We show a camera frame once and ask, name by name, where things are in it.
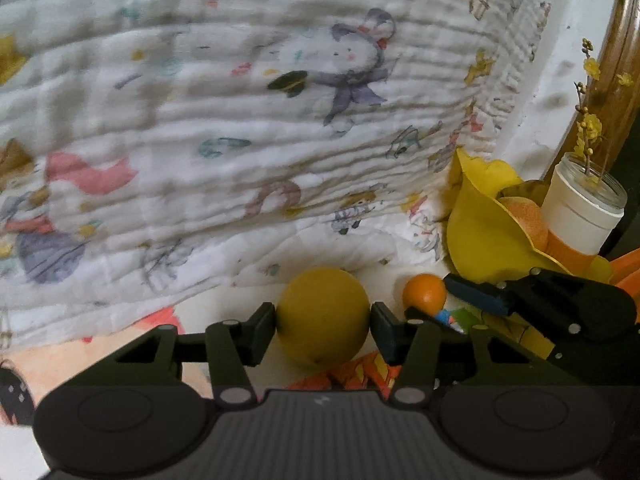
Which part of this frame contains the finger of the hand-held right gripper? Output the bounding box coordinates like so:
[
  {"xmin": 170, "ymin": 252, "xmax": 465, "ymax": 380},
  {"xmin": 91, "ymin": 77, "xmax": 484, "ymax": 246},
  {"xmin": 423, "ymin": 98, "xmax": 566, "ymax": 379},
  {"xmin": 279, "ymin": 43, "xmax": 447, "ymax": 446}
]
[{"xmin": 443, "ymin": 268, "xmax": 634, "ymax": 345}]

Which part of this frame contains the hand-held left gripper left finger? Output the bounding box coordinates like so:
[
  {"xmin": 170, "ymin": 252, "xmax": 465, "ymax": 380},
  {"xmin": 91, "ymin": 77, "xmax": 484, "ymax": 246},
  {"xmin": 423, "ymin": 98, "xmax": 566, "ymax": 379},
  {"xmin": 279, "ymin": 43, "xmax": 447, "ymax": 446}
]
[{"xmin": 99, "ymin": 302, "xmax": 277, "ymax": 409}]

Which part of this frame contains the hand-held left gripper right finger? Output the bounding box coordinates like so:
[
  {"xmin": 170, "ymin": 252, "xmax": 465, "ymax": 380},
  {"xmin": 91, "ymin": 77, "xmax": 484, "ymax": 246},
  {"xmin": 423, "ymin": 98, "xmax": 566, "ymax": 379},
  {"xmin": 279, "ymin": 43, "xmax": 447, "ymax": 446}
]
[{"xmin": 369, "ymin": 302, "xmax": 557, "ymax": 409}]

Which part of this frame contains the yellow plastic bowl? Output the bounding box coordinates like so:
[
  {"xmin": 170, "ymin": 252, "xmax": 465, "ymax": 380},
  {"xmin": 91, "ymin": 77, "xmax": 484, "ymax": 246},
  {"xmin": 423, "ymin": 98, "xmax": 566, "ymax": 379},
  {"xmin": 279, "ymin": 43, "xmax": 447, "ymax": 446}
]
[{"xmin": 446, "ymin": 147, "xmax": 616, "ymax": 288}]

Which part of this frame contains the round yellow pear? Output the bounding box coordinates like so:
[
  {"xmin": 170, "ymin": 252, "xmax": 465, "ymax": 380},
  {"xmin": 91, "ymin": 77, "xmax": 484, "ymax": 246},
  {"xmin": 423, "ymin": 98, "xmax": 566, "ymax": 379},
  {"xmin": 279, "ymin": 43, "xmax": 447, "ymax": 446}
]
[{"xmin": 276, "ymin": 267, "xmax": 372, "ymax": 372}]

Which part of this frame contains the small orange tangerine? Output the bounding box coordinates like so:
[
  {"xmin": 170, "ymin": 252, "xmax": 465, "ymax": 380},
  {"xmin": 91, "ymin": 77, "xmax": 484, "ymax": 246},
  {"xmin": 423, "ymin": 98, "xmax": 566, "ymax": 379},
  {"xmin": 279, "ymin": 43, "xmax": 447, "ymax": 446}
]
[{"xmin": 402, "ymin": 273, "xmax": 448, "ymax": 312}]

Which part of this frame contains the pale orange grapefruit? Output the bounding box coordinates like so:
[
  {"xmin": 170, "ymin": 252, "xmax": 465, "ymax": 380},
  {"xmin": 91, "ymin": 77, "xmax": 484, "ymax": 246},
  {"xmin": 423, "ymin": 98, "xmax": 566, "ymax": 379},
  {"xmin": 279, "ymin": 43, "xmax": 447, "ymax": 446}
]
[{"xmin": 497, "ymin": 197, "xmax": 550, "ymax": 252}]

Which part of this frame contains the white plastic jar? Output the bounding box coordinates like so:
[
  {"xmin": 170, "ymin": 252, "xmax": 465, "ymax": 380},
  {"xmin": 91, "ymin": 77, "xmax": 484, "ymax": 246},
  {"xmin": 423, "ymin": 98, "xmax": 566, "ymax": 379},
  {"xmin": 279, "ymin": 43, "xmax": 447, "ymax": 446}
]
[{"xmin": 541, "ymin": 152, "xmax": 628, "ymax": 256}]

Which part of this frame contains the white cartoon printed blanket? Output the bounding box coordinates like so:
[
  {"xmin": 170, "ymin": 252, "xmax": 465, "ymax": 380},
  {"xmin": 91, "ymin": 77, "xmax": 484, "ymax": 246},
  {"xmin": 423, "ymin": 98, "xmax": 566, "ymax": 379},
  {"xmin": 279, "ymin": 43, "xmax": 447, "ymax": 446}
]
[{"xmin": 0, "ymin": 0, "xmax": 566, "ymax": 351}]

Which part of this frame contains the yellow flower sprig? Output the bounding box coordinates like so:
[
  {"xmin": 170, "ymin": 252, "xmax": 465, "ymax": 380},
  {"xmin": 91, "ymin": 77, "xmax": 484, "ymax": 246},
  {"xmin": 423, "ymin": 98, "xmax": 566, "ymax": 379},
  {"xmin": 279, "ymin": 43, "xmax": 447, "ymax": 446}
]
[{"xmin": 572, "ymin": 37, "xmax": 634, "ymax": 181}]

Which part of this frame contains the orange and blue poster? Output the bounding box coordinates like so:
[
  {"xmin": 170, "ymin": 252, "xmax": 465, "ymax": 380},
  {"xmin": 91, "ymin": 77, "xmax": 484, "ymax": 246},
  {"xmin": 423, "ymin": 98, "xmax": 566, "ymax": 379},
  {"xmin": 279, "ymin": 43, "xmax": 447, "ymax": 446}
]
[{"xmin": 0, "ymin": 265, "xmax": 411, "ymax": 428}]

